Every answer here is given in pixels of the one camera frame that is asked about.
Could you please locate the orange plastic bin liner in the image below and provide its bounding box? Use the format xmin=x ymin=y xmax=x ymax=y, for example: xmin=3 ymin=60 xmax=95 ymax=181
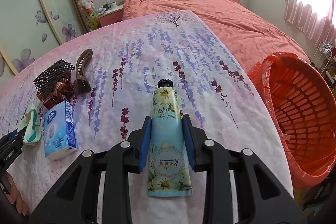
xmin=247 ymin=52 xmax=336 ymax=189

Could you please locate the floral sliding wardrobe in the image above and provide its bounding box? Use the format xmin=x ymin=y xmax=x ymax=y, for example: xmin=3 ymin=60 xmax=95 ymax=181
xmin=1 ymin=0 xmax=86 ymax=86

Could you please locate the left human hand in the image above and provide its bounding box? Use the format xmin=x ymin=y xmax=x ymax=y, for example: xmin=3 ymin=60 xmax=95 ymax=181
xmin=5 ymin=172 xmax=29 ymax=216

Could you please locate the coral bed duvet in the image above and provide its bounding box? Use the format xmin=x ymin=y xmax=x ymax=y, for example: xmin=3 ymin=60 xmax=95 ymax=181
xmin=122 ymin=0 xmax=309 ymax=72

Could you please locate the light green small towel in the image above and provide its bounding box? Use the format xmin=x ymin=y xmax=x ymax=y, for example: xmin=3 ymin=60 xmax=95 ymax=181
xmin=17 ymin=103 xmax=42 ymax=146

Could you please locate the brown hair claw clip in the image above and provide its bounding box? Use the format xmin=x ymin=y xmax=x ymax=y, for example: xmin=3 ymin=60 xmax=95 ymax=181
xmin=73 ymin=48 xmax=93 ymax=96

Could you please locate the red plaid scrunchie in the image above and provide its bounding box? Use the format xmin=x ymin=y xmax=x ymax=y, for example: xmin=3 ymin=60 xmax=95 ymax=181
xmin=37 ymin=81 xmax=74 ymax=109

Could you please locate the white mug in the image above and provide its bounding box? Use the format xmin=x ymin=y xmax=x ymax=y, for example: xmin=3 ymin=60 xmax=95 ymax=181
xmin=109 ymin=2 xmax=117 ymax=9

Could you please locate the white wire rack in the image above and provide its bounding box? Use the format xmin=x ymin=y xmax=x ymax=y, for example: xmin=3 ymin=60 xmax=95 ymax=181
xmin=311 ymin=42 xmax=335 ymax=82

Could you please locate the lavender print table cloth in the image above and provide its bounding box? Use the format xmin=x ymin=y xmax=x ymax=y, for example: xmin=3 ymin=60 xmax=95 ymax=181
xmin=0 ymin=9 xmax=295 ymax=224

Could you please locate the black mesh hair band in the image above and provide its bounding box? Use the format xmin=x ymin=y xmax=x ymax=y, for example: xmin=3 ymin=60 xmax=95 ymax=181
xmin=33 ymin=59 xmax=75 ymax=97

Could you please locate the blue tissue pack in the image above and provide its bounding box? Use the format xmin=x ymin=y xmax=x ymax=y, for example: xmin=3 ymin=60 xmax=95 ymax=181
xmin=43 ymin=101 xmax=78 ymax=161

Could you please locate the floral hand cream tube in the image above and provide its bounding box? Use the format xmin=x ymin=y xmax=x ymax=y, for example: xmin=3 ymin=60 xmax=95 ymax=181
xmin=147 ymin=79 xmax=193 ymax=197

